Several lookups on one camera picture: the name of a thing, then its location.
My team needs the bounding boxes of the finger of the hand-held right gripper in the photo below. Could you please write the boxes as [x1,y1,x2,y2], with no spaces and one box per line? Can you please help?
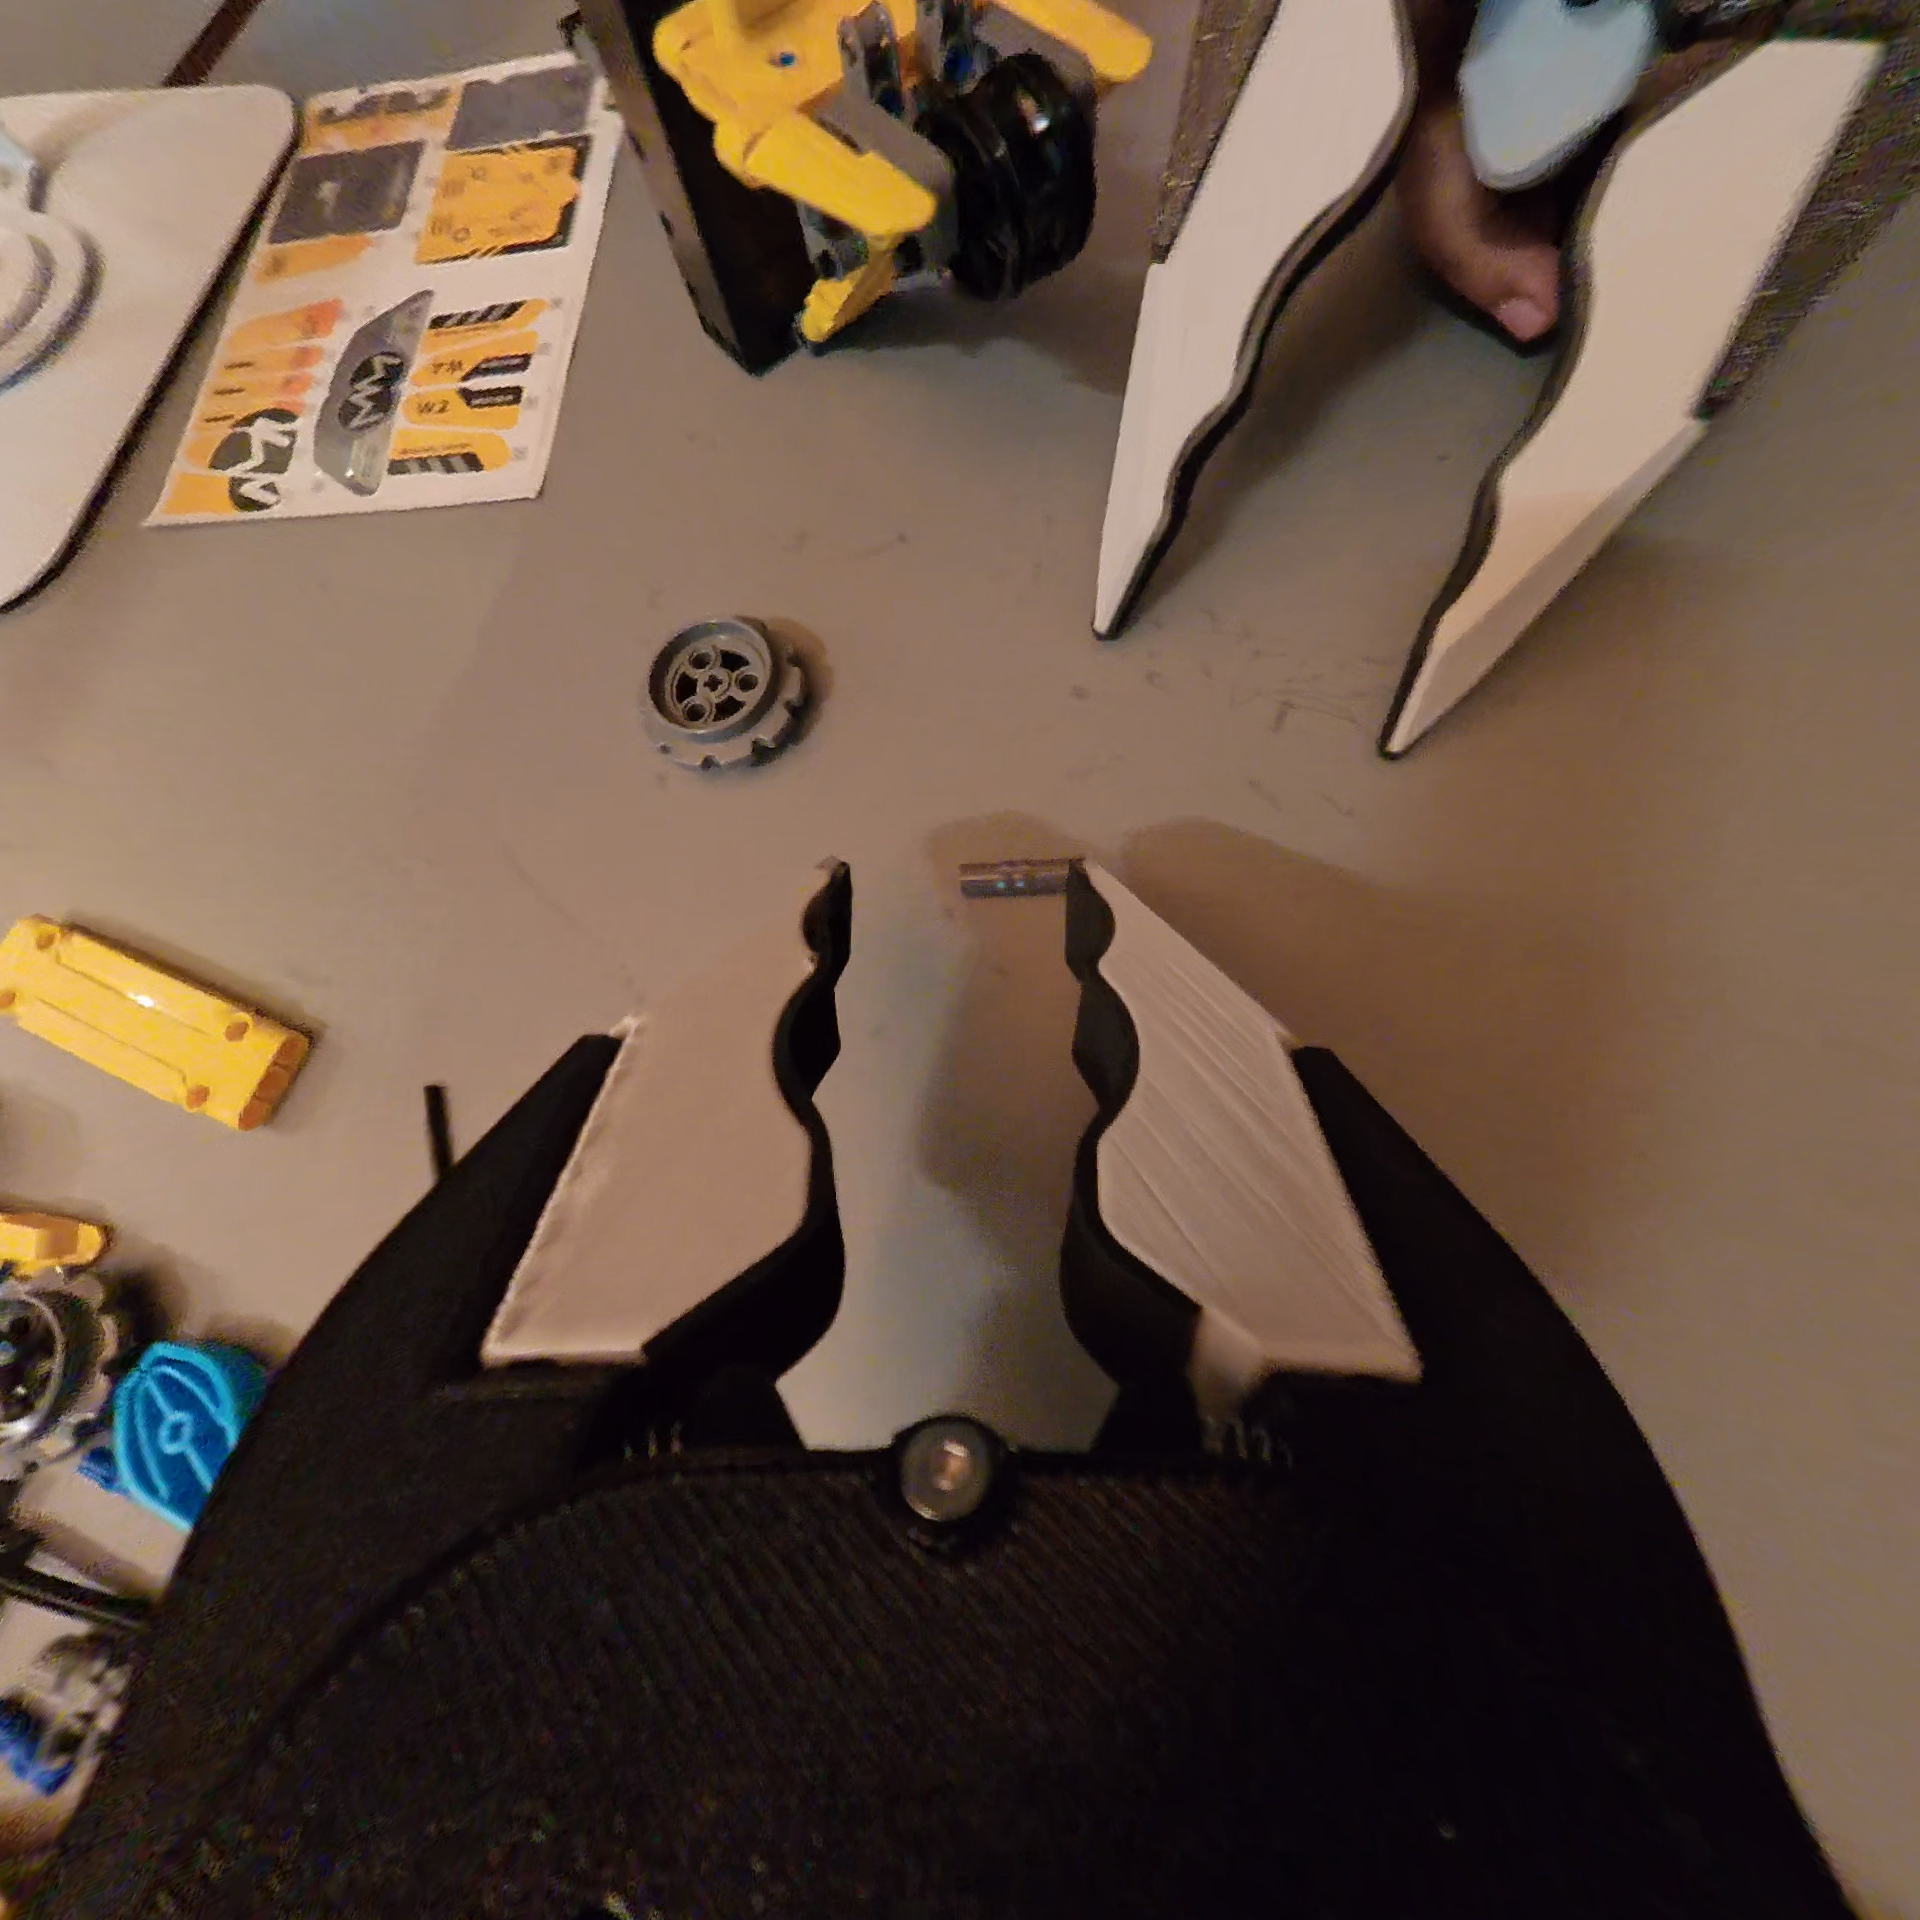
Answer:
[1091,0,1419,642]
[1379,37,1884,759]

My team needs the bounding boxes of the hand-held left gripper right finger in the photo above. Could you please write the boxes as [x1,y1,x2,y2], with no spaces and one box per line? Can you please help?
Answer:
[1058,859,1424,1448]

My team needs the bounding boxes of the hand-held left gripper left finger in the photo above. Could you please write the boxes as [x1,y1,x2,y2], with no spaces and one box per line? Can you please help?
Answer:
[480,858,854,1448]

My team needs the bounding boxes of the person's right hand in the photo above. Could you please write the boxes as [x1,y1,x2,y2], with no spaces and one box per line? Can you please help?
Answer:
[1403,107,1572,356]

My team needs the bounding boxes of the yellow black toy vehicle model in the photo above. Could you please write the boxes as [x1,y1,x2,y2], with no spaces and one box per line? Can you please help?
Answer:
[577,0,1157,378]

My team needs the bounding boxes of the grey toy wheel hub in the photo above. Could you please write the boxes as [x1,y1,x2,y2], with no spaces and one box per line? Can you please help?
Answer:
[647,617,824,773]

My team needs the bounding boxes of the light blue toy piece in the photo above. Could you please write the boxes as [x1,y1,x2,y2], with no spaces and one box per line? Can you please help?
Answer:
[81,1339,272,1533]

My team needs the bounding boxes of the yellow ribbed toy panel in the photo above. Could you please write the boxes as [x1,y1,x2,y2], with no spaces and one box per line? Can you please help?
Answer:
[0,918,313,1131]

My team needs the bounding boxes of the small yellow toy piece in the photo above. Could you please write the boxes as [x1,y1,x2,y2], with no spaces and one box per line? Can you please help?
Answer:
[0,1208,115,1277]

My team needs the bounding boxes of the dark toothed toy wheel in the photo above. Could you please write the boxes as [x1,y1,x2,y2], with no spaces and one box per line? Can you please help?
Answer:
[0,1275,141,1479]

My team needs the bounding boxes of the pile of toy building parts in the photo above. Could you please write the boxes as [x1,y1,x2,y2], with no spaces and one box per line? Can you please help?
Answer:
[0,1521,153,1810]

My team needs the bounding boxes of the yellow black sticker sheet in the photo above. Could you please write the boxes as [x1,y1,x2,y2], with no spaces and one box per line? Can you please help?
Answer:
[141,53,624,527]

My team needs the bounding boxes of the white book stand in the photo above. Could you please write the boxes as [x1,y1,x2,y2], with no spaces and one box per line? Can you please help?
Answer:
[0,81,299,615]

